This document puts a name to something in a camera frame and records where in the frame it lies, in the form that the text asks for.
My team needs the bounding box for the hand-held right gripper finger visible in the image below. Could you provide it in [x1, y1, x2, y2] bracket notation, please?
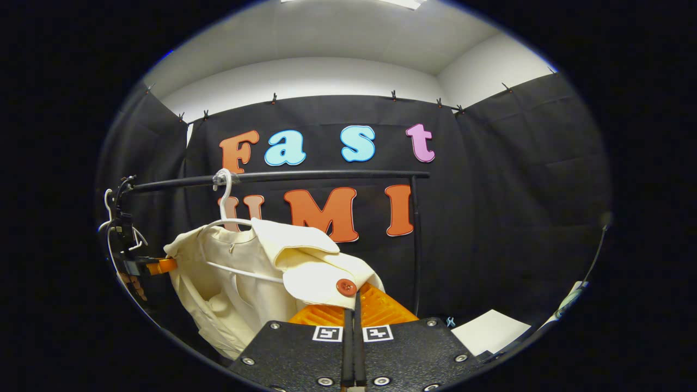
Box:
[354, 282, 480, 392]
[228, 304, 354, 392]

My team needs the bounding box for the cream button shirt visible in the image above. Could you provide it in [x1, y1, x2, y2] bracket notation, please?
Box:
[163, 218, 386, 360]

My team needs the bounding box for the white plastic hanger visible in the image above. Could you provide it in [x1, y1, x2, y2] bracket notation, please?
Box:
[98, 188, 149, 251]
[204, 169, 286, 284]

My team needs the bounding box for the black clothes rack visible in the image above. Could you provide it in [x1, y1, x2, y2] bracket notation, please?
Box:
[128, 170, 431, 319]

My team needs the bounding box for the white ribbed case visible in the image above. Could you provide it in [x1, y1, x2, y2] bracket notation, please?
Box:
[451, 309, 531, 357]

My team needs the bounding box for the black backdrop cloth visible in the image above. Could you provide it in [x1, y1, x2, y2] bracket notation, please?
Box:
[97, 71, 610, 360]

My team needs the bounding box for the white side table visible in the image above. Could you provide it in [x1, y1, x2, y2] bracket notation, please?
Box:
[553, 280, 590, 323]

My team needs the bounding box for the row of black clips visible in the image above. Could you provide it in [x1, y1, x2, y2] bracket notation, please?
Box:
[144, 65, 557, 123]

